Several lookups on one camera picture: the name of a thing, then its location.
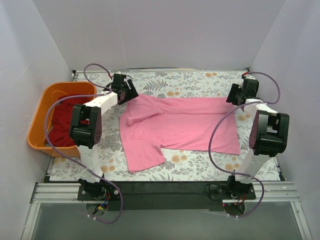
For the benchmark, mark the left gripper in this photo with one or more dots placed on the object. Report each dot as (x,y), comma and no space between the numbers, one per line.
(129,91)

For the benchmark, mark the pink t shirt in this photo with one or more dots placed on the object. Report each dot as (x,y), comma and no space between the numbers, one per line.
(150,124)

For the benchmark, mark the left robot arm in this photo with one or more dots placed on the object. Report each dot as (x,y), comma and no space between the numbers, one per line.
(86,131)

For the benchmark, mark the aluminium frame rail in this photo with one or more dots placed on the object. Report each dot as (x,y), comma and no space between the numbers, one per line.
(275,191)

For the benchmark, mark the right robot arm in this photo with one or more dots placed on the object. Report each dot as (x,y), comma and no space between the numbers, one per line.
(268,136)

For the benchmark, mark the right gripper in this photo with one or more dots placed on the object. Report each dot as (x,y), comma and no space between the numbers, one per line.
(233,94)

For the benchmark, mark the orange plastic basket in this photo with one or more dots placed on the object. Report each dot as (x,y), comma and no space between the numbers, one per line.
(36,137)

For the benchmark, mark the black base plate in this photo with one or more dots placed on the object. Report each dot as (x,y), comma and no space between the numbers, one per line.
(163,195)

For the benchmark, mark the red t shirt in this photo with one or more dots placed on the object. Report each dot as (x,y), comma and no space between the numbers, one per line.
(61,120)

